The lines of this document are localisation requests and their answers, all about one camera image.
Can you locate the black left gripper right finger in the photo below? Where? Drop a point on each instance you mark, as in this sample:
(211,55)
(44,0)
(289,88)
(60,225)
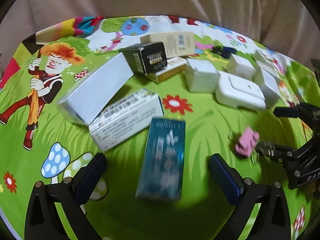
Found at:
(273,218)

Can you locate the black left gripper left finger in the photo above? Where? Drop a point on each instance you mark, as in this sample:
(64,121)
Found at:
(42,219)

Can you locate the white cube box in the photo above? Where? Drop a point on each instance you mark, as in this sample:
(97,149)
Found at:
(201,76)

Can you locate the white rounded plastic case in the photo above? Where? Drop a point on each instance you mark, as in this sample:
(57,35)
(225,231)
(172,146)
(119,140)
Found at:
(235,91)

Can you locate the pink embroidered curtain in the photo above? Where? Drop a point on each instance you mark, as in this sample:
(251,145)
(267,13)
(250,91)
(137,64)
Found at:
(282,25)

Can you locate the white box right side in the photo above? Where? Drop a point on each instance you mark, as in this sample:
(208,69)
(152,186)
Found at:
(266,77)

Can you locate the small white box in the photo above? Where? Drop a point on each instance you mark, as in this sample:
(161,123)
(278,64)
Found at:
(241,67)

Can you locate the gold white toothpaste box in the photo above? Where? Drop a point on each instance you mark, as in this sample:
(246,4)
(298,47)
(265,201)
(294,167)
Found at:
(174,66)

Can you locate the large white blank box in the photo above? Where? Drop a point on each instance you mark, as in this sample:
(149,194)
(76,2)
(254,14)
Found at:
(85,100)

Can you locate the dark blue small case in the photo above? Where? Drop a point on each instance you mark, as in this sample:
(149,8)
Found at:
(224,52)

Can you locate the pink small object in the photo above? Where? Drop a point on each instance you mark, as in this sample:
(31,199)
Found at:
(243,144)

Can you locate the teal blue box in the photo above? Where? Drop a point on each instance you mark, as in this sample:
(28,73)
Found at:
(161,176)

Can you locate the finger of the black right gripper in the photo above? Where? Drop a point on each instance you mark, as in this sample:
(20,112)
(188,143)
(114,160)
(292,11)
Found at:
(289,112)
(274,152)

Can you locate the beige barcode box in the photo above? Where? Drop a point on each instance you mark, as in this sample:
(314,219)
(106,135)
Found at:
(176,44)

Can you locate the white barcode medicine box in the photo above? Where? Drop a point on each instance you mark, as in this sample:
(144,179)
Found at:
(124,118)

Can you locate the black gold-label box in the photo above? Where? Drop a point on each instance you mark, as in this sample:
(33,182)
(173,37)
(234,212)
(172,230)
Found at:
(145,58)

